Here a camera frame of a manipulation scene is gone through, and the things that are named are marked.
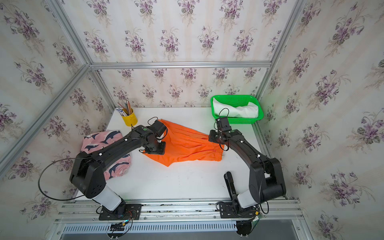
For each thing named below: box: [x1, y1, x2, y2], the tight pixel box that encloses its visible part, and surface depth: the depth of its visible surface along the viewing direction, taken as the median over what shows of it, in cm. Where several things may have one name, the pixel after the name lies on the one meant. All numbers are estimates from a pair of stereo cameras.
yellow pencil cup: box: [121, 112, 138, 127], surface depth 106 cm
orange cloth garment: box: [143, 119, 225, 167], surface depth 92 cm
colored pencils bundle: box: [117, 99, 133, 115], surface depth 105 cm
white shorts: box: [212, 98, 259, 118], surface depth 110 cm
